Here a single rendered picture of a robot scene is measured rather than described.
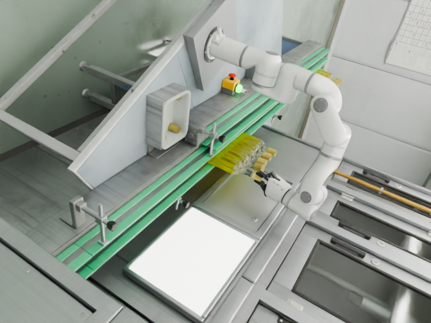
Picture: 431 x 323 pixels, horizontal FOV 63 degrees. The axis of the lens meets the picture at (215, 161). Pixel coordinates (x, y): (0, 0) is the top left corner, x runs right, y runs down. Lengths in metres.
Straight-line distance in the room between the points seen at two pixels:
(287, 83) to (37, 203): 1.14
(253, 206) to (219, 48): 0.71
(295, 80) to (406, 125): 6.37
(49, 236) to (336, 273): 1.07
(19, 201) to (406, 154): 7.21
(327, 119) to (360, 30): 6.09
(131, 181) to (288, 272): 0.70
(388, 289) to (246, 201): 0.67
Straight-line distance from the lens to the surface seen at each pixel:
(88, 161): 1.29
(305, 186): 1.39
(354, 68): 7.52
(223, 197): 1.63
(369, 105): 7.67
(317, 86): 1.41
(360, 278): 1.59
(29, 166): 1.88
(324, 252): 1.61
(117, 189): 1.36
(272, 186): 1.52
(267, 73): 1.48
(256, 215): 1.59
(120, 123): 1.34
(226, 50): 1.54
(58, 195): 1.69
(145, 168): 1.46
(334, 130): 1.31
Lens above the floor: 1.56
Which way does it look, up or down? 21 degrees down
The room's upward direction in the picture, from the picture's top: 115 degrees clockwise
